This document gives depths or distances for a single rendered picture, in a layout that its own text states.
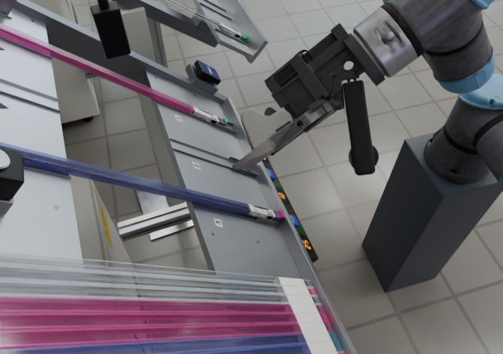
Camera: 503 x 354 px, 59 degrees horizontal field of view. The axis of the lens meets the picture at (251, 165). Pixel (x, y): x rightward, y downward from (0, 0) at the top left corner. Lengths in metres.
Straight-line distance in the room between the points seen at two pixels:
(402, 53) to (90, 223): 0.66
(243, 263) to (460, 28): 0.40
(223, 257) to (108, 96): 1.58
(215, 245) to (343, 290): 0.95
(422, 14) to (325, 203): 1.20
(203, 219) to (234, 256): 0.07
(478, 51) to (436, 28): 0.09
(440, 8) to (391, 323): 1.13
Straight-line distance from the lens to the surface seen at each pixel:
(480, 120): 0.99
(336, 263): 1.56
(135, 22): 1.10
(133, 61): 0.83
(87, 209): 0.96
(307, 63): 0.56
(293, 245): 0.74
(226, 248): 0.63
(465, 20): 0.58
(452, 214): 1.20
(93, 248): 0.91
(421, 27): 0.55
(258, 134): 0.53
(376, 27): 0.55
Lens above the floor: 1.38
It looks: 52 degrees down
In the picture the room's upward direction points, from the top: straight up
